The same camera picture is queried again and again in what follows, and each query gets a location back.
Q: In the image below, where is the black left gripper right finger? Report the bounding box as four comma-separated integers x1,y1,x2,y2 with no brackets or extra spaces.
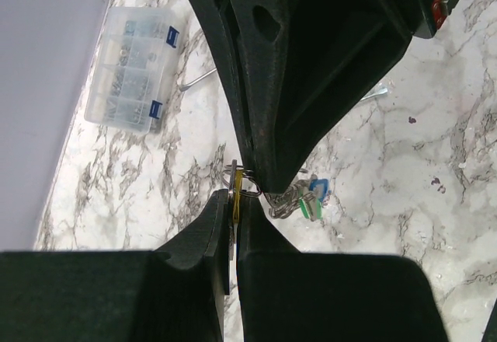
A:
237,198,447,341

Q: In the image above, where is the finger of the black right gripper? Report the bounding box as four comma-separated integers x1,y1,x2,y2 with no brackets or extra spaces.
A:
219,0,412,193
189,0,255,163

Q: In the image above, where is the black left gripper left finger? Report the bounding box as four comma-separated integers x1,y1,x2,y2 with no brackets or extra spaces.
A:
1,190,229,341

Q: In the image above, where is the silver key with yellow tag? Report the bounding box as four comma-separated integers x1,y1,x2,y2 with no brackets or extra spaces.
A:
228,159,237,260

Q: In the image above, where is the yellow key tag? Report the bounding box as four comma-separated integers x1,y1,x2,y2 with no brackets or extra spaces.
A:
232,169,243,225

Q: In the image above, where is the green key tag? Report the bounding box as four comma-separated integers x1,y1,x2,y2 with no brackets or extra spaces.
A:
298,193,322,222

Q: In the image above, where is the blue key tag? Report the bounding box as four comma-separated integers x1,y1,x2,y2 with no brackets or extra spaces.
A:
308,179,329,203

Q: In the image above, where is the clear plastic screw box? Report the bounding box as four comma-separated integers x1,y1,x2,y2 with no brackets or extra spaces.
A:
85,6,185,134

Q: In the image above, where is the blue handled screwdriver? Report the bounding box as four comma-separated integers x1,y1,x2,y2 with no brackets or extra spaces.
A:
179,68,217,92

